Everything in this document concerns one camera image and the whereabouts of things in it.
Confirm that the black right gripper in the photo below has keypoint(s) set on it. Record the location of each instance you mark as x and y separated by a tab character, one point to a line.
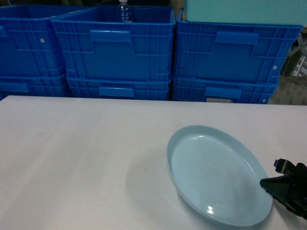
290	189

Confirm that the light blue round tray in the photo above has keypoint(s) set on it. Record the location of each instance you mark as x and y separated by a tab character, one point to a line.
218	176

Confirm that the blue crate bottom right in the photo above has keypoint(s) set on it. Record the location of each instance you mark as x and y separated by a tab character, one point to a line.
190	90

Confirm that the blue crate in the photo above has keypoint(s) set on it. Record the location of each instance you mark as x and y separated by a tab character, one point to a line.
190	90
246	53
34	86
120	89
96	45
29	45

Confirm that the blue crate top right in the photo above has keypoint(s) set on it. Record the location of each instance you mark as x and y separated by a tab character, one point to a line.
246	53

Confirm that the blue crate bottom middle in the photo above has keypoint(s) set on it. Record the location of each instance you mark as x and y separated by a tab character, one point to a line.
120	89

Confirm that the clear water bottle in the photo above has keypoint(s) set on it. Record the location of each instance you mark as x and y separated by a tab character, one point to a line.
124	12

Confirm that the blue crate top middle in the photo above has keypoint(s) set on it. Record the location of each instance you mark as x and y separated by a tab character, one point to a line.
96	45

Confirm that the blue crate bottom left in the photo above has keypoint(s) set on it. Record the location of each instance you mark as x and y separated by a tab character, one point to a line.
34	86

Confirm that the blue crate top left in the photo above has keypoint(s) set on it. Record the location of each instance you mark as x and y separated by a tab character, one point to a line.
29	45

